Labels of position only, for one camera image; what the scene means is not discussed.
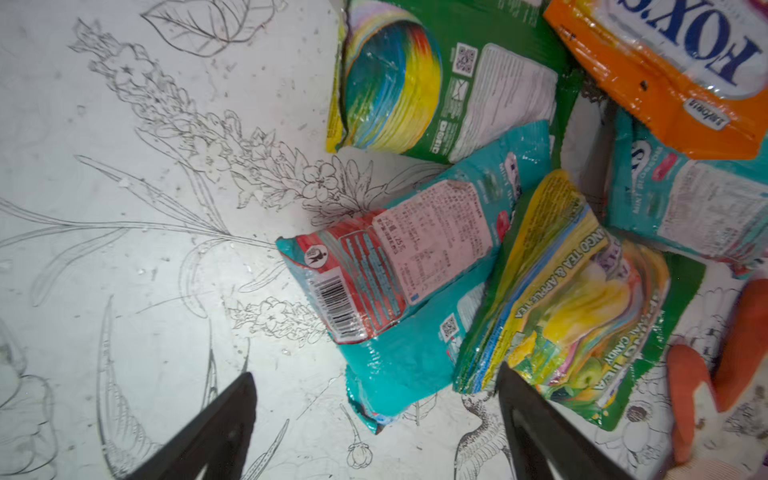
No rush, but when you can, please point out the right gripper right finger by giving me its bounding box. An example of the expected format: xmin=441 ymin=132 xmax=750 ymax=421
xmin=496 ymin=364 xmax=631 ymax=479

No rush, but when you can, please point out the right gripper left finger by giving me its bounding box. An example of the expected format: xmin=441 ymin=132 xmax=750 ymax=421
xmin=129 ymin=372 xmax=257 ymax=479

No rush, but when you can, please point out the green Fox's spring tea bag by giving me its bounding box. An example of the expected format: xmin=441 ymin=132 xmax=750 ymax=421
xmin=452 ymin=169 xmax=706 ymax=431

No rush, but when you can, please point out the teal candy bag with red label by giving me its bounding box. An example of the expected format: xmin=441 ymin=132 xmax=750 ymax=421
xmin=276 ymin=121 xmax=552 ymax=432

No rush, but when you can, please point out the teal mint candy bag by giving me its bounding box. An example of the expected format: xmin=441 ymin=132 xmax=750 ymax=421
xmin=606 ymin=110 xmax=767 ymax=276

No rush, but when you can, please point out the green rainbow candy bag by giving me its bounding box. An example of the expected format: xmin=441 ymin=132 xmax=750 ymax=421
xmin=326 ymin=1 xmax=585 ymax=164

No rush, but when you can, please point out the orange Fox's fruits candy bag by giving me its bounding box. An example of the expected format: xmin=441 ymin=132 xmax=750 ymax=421
xmin=544 ymin=0 xmax=767 ymax=160

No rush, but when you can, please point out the orange and white garden glove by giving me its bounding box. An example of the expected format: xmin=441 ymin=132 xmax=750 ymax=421
xmin=664 ymin=278 xmax=767 ymax=479

